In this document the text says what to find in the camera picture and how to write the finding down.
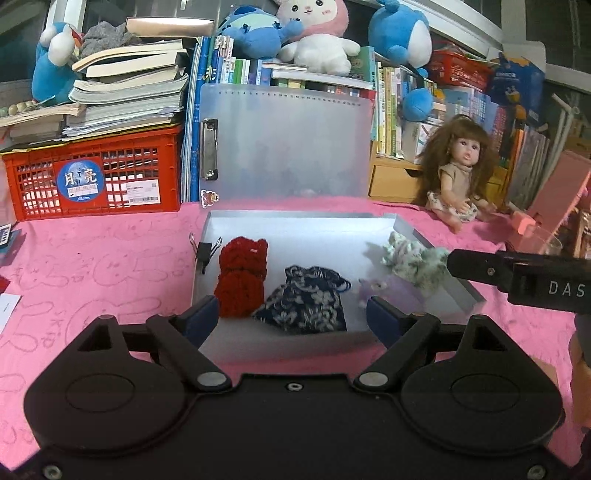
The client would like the navy floral drawstring pouch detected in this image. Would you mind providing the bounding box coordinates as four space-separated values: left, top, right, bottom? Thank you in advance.
252 265 352 334

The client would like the black binder clip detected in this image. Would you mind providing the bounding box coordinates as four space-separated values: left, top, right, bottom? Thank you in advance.
188 233 222 275

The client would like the stack of books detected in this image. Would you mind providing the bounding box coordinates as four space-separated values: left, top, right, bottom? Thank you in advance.
1 17 213 151

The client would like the blue cardboard box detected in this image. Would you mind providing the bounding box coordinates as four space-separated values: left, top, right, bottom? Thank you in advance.
487 52 545 125

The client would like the brown haired baby doll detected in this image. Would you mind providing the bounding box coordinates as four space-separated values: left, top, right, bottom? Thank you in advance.
419 115 496 234

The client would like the clear glass mug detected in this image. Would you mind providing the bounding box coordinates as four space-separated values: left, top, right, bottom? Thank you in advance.
516 225 563 256

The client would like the red plastic crate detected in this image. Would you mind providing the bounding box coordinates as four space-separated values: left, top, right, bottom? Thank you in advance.
1 124 182 221

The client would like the wooden drawer organizer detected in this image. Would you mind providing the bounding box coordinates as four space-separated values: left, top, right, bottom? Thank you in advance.
368 142 509 206

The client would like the pink white bunny plush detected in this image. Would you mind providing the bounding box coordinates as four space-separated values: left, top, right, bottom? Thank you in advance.
276 0 361 76

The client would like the translucent plastic file folder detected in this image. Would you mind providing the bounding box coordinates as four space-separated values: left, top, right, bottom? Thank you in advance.
197 84 373 208

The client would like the large blue white plush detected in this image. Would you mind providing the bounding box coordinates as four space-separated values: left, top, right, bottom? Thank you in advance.
368 0 433 122

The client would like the small blue plush toy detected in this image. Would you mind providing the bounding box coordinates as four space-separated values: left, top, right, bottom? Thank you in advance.
216 5 304 60

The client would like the blue white cat plush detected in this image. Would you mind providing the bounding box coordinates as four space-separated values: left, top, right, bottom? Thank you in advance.
31 22 82 105

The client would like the green white fabric pouch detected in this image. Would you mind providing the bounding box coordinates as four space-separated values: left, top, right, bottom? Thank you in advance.
381 231 450 294

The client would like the red knitted pouch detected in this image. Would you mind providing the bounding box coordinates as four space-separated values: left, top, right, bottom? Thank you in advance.
214 237 269 319

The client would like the row of upright books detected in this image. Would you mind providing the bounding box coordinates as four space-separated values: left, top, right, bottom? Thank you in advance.
180 36 526 205

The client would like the white shallow cardboard box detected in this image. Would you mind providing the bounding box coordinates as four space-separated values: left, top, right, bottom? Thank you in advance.
193 211 484 364

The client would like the red packet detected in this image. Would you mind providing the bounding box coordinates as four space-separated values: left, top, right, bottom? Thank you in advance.
0 276 10 294

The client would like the right hand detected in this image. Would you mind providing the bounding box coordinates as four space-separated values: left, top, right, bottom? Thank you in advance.
569 333 591 429

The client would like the pink cube eraser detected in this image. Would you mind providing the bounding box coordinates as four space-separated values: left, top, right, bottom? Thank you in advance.
511 210 537 236

